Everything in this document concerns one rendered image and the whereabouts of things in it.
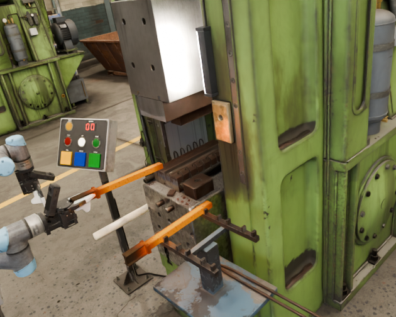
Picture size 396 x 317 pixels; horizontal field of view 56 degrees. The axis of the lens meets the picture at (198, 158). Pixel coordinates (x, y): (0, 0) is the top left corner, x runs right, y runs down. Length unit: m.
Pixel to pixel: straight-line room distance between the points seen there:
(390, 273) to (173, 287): 1.55
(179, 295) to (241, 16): 1.05
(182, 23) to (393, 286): 1.94
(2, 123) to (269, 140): 5.47
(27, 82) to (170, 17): 5.08
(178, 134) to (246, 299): 0.94
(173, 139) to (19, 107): 4.72
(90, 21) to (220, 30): 9.58
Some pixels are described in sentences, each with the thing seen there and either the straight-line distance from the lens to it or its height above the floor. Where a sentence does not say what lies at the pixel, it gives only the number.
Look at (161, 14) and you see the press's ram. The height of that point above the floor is 1.70.
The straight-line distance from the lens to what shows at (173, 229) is 1.41.
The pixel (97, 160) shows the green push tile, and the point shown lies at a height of 1.01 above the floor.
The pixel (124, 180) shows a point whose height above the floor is 1.13.
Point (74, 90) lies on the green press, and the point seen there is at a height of 0.27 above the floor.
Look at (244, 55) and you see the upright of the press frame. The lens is 1.38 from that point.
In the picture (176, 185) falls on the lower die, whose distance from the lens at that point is 1.76.
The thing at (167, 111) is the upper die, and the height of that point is 1.32.
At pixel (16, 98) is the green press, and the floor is 0.50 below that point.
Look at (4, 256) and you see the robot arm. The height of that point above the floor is 1.05.
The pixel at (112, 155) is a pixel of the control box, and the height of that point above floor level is 1.01.
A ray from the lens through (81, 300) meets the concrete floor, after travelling 2.76.
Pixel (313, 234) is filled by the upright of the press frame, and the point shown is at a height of 0.54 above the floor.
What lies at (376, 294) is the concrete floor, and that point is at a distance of 2.56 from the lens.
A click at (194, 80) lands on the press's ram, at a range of 1.62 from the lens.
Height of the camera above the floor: 1.82
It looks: 26 degrees down
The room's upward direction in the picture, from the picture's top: 9 degrees counter-clockwise
